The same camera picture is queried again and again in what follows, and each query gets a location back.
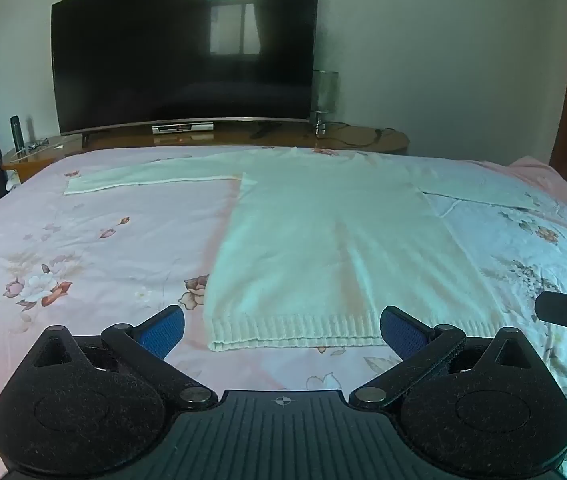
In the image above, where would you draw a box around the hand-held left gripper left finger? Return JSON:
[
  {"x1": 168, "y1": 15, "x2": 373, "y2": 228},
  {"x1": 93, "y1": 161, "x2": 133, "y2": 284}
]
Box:
[{"x1": 30, "y1": 304, "x2": 219, "y2": 409}]

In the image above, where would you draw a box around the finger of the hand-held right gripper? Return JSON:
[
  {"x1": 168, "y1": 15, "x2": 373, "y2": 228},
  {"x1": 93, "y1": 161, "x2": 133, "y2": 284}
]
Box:
[{"x1": 535, "y1": 291, "x2": 567, "y2": 329}]

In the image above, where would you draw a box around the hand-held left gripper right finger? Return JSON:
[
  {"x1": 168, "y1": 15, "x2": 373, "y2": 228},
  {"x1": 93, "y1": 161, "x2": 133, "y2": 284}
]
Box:
[{"x1": 349, "y1": 304, "x2": 535, "y2": 409}]

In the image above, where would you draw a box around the white knit sweater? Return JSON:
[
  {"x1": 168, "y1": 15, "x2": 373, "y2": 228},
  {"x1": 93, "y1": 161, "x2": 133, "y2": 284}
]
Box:
[{"x1": 64, "y1": 147, "x2": 547, "y2": 352}]

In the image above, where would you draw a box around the pink floral bed sheet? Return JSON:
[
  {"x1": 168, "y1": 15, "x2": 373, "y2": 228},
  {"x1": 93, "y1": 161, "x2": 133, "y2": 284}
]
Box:
[{"x1": 0, "y1": 146, "x2": 567, "y2": 480}]

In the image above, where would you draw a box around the silver set-top box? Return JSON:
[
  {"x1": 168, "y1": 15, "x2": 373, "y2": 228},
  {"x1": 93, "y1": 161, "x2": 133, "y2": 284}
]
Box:
[{"x1": 152, "y1": 121, "x2": 214, "y2": 135}]

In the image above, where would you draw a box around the wooden television cabinet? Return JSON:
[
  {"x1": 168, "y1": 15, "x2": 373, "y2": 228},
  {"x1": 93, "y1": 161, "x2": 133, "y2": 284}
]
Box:
[{"x1": 2, "y1": 119, "x2": 410, "y2": 184}]

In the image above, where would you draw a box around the clear glass table lamp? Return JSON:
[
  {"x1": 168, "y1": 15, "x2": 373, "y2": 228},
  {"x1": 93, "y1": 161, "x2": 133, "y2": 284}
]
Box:
[{"x1": 310, "y1": 69, "x2": 340, "y2": 137}]

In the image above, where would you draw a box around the black curved television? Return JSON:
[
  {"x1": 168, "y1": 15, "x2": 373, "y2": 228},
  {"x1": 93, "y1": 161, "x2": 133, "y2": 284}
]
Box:
[{"x1": 51, "y1": 0, "x2": 322, "y2": 136}]

